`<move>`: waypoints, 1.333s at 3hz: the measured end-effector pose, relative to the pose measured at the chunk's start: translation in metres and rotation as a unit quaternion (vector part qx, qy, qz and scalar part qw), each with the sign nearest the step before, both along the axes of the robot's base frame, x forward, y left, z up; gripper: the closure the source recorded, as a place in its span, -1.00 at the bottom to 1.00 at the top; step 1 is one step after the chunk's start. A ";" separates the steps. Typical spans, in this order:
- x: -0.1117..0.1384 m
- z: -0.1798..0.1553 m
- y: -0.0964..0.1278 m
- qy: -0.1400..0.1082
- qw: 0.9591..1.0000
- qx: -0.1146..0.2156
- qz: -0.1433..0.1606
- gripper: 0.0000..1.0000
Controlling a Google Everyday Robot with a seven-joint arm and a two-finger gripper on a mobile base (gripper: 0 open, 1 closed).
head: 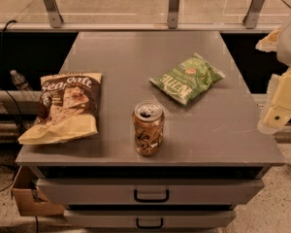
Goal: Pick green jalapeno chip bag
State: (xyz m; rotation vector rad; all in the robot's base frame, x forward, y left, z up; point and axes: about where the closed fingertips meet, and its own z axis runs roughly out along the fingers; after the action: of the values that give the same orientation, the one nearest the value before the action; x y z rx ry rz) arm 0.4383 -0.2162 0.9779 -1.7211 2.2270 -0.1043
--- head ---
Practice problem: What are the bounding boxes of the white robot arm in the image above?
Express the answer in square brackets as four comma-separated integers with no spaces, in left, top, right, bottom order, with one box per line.
[256,15,291,134]

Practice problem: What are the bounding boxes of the grey drawer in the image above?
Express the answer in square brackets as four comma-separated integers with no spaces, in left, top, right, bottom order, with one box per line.
[64,210,236,230]
[38,179,264,206]

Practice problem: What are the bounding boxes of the green jalapeno chip bag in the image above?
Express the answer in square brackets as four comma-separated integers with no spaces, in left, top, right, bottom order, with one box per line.
[149,53,225,106]

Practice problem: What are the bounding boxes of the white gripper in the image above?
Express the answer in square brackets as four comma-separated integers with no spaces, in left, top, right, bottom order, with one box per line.
[255,28,291,134]

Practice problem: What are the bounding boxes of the black cable left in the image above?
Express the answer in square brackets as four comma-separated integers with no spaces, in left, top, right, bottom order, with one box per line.
[0,18,27,138]

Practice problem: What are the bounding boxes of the brown sea salt chip bag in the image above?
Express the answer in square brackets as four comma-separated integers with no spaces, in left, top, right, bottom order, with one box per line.
[18,73,102,145]

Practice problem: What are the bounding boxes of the lower grey drawer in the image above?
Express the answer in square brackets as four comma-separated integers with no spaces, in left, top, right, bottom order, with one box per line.
[64,210,236,230]

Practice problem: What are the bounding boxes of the orange soda can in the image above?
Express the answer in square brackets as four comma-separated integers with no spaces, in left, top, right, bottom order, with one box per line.
[132,101,165,156]

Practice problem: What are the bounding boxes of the cardboard box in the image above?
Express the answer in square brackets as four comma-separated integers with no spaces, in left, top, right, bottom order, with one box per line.
[11,167,65,216]

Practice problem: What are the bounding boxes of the metal bracket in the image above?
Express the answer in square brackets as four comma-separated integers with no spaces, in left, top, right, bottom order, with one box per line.
[167,0,180,29]
[242,0,265,29]
[43,0,63,28]

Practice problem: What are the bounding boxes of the upper grey drawer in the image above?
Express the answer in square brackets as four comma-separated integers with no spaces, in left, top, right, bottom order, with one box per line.
[38,179,264,206]

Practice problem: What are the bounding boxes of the left metal bracket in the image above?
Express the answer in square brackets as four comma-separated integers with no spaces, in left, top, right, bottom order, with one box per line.
[43,0,63,28]

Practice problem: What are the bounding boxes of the right metal bracket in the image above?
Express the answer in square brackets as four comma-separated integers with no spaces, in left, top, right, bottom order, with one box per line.
[242,0,265,29]

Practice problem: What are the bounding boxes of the clear plastic water bottle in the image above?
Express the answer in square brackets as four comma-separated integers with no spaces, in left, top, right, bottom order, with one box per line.
[10,70,36,101]

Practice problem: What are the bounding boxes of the middle metal bracket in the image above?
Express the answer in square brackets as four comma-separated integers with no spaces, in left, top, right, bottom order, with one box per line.
[167,0,180,29]

